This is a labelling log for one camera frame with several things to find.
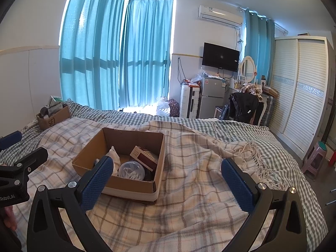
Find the plaid fringed blanket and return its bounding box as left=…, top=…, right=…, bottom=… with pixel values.
left=13, top=117, right=289, bottom=252

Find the oval white mirror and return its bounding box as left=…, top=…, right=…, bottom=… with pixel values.
left=240, top=56, right=256, bottom=83

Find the white suitcase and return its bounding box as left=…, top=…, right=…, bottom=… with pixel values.
left=180, top=83, right=201, bottom=119

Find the grey small fridge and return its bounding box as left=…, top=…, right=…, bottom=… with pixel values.
left=197, top=76, right=229, bottom=119

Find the narrow teal curtain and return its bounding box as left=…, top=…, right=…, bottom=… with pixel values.
left=243, top=9, right=276, bottom=84

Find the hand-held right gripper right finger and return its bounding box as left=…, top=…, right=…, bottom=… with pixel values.
left=220, top=157, right=309, bottom=252

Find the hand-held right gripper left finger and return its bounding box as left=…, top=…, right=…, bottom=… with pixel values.
left=26, top=155, right=116, bottom=252

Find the clear cotton swab jar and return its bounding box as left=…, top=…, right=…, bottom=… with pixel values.
left=118, top=161, right=146, bottom=181

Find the clear plastic bag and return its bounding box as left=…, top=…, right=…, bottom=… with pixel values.
left=189, top=68, right=208, bottom=83

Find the small cardboard box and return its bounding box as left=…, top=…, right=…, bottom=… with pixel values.
left=36, top=104, right=71, bottom=130

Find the black jacket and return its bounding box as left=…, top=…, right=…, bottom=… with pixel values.
left=219, top=92, right=259, bottom=123

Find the white air conditioner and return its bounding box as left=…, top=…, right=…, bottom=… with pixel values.
left=198, top=4, right=243, bottom=28

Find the person's left hand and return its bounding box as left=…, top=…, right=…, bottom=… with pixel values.
left=3, top=206, right=17, bottom=231

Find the white louvred wardrobe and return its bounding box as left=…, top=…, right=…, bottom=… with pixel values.
left=269, top=36, right=330, bottom=160

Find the black wall television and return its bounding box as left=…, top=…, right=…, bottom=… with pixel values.
left=202, top=42, right=240, bottom=72

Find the dark wall cable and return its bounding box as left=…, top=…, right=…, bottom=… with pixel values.
left=178, top=56, right=185, bottom=83

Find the green white packet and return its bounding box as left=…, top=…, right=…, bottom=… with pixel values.
left=47, top=95, right=63, bottom=108

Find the pink plastic stool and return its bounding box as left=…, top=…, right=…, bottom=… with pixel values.
left=302, top=141, right=327, bottom=180

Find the floral bag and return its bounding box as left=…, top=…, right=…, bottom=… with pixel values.
left=167, top=99, right=180, bottom=117

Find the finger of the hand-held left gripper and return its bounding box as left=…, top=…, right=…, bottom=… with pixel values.
left=0, top=146, right=49, bottom=187
left=0, top=130, right=23, bottom=151

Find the red medicine box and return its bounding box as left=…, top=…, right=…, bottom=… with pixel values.
left=130, top=146, right=159, bottom=172

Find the wide teal curtain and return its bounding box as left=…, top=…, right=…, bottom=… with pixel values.
left=60, top=0, right=129, bottom=111

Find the brown flat box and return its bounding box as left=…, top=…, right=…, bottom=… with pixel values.
left=262, top=85, right=279, bottom=97

